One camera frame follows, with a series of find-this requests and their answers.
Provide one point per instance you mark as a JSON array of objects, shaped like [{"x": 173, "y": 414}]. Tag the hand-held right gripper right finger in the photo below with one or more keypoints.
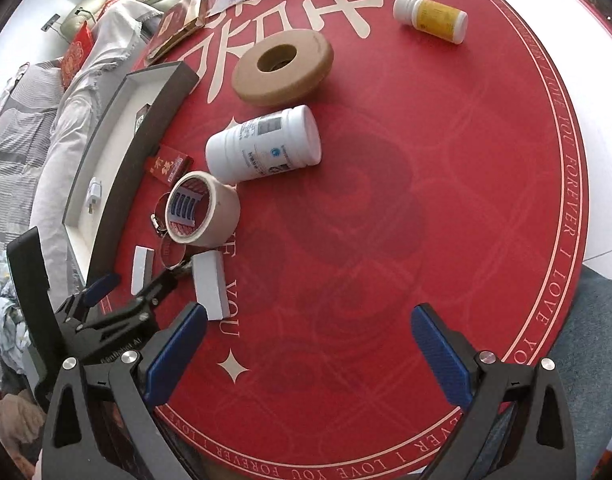
[{"x": 441, "y": 360}]

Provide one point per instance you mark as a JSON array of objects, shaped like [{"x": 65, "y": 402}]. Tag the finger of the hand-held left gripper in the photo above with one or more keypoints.
[
  {"x": 99, "y": 287},
  {"x": 158, "y": 287}
]

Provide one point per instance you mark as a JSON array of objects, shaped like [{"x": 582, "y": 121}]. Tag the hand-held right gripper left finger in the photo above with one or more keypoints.
[{"x": 176, "y": 355}]

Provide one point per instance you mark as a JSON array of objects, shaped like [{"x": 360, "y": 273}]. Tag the beige adhesive tape roll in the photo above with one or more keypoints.
[{"x": 220, "y": 215}]

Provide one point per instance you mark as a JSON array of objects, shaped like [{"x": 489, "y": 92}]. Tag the large white pill bottle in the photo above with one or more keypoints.
[{"x": 256, "y": 145}]

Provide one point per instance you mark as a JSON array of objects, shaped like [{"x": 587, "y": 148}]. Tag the grey shallow tray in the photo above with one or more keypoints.
[{"x": 155, "y": 95}]

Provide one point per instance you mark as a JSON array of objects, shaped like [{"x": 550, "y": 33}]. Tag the yellow label white bottle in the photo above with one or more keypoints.
[{"x": 436, "y": 16}]

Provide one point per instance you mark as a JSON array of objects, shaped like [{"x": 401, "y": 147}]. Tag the small white box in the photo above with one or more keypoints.
[
  {"x": 141, "y": 270},
  {"x": 210, "y": 285}
]

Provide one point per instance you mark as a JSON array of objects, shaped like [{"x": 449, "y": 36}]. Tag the floral cloth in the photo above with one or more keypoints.
[{"x": 3, "y": 320}]

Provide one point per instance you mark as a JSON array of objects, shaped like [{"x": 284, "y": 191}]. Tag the white charger plug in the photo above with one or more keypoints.
[{"x": 95, "y": 197}]

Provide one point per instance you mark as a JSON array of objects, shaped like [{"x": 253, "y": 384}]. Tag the small red box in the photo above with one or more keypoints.
[{"x": 168, "y": 162}]

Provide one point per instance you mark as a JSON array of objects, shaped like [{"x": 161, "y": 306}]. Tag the beige cloth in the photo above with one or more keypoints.
[{"x": 18, "y": 417}]

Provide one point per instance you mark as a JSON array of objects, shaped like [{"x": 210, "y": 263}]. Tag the grey fabric seat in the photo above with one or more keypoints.
[{"x": 593, "y": 350}]

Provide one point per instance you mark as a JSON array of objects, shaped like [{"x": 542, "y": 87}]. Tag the grey striped sofa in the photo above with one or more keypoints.
[{"x": 20, "y": 125}]

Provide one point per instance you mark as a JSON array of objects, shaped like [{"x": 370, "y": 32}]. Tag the red embroidered cushion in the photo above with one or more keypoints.
[{"x": 76, "y": 57}]

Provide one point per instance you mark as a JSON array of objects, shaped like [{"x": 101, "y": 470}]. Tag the brown kraft tape roll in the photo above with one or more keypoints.
[{"x": 306, "y": 75}]

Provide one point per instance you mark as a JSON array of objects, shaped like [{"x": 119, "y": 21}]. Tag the red gift box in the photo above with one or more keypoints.
[{"x": 178, "y": 20}]

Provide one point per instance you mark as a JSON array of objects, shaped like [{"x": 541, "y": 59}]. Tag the beige leather armchair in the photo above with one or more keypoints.
[{"x": 93, "y": 7}]

